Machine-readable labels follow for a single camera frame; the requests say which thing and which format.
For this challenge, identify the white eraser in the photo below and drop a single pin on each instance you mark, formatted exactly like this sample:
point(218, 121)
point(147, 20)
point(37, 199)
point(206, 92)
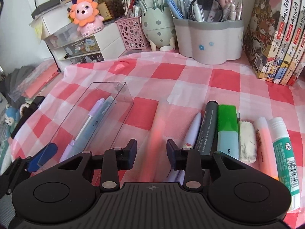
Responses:
point(247, 140)

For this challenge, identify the pink lion toy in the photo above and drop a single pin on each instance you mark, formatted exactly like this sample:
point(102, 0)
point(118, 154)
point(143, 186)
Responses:
point(83, 12)

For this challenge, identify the bunch of pastel pens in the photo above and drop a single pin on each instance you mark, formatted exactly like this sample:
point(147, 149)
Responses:
point(177, 4)

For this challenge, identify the green highlighter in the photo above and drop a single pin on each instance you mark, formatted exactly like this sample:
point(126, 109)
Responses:
point(227, 119)

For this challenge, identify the pink checked tablecloth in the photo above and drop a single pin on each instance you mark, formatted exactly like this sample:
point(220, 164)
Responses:
point(166, 83)

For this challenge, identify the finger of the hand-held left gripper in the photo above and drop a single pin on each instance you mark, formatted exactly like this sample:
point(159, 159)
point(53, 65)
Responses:
point(53, 150)

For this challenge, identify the pink mesh pen holder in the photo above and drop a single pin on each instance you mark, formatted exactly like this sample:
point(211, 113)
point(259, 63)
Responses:
point(131, 33)

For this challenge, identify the white drawer organizer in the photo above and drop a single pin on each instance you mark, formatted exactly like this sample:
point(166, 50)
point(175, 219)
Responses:
point(109, 43)

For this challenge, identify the black flat device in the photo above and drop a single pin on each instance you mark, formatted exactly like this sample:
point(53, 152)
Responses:
point(31, 114)

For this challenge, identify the clear plastic pencil box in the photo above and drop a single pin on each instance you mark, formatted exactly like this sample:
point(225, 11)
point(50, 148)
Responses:
point(114, 93)

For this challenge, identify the small tan box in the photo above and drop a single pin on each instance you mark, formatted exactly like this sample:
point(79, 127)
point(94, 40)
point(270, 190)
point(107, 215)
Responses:
point(104, 10)

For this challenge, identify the blue grey pen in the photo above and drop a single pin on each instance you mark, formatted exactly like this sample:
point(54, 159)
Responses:
point(96, 126)

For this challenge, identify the grey white flower pen holder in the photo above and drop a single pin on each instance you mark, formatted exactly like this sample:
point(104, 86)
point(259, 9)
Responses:
point(209, 40)

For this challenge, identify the purple mechanical pencil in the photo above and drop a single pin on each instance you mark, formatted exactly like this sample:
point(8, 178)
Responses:
point(94, 111)

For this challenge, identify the pink paper folder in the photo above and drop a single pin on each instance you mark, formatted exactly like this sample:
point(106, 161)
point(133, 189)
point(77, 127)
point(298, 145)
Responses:
point(40, 78)

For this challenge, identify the blue monkey toy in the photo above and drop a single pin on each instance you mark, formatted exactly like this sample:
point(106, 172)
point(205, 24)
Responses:
point(10, 118)

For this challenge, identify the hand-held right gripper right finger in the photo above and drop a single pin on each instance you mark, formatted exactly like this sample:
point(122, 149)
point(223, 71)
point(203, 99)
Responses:
point(171, 155)

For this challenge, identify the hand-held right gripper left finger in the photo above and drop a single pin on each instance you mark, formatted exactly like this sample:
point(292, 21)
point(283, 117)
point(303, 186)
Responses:
point(132, 153)

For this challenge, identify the white green glue stick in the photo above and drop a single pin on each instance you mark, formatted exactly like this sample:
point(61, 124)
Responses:
point(283, 152)

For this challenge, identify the green egg pen holder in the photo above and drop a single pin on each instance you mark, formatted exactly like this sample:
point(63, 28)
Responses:
point(157, 26)

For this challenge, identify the grey cloth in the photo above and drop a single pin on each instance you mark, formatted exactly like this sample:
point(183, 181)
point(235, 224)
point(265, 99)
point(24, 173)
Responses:
point(16, 76)

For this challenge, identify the pink spine illustrated book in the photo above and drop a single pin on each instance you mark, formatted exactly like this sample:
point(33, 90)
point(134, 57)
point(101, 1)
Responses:
point(262, 28)

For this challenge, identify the bunch of thin pens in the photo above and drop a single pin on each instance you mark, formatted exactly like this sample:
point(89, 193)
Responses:
point(132, 4)

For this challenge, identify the white storage box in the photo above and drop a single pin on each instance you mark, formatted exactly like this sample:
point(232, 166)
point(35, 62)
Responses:
point(54, 21)

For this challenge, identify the lavender pen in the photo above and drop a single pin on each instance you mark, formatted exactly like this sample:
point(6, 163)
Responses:
point(194, 128)

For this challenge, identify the grey marker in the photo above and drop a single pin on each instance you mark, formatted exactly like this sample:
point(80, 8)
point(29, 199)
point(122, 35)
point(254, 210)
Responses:
point(207, 124)

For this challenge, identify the stack of grey flat boxes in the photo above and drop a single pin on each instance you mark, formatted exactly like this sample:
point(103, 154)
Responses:
point(47, 6)

